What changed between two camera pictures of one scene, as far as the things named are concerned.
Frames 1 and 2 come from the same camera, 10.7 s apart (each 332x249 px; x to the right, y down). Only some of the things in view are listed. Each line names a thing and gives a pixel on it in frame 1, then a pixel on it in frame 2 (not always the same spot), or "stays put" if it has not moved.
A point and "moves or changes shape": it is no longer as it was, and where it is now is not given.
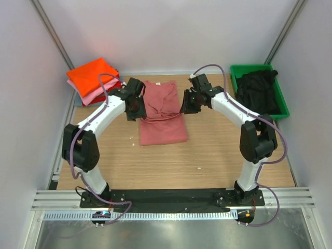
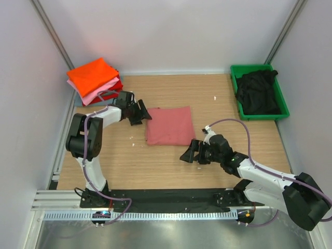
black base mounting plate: [171, 200] stays put
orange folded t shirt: [86, 77] stays put
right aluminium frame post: [286, 29] stays put
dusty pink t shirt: [164, 123] moves or changes shape
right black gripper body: [191, 103] -> [206, 154]
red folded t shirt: [104, 95] stays put
